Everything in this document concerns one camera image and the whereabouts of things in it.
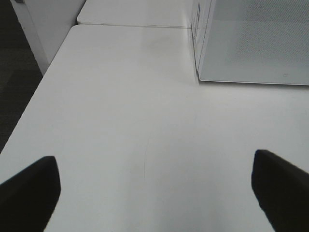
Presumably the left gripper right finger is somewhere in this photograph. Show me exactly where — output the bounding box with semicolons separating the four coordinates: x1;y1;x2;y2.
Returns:
251;150;309;232

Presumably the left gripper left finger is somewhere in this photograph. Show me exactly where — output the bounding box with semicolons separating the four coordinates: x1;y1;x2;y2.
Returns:
0;156;61;232

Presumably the white microwave oven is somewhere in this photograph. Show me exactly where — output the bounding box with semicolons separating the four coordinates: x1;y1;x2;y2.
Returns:
190;0;309;86

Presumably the white cabinet panel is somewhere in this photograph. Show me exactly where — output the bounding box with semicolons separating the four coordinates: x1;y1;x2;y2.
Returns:
10;0;85;74

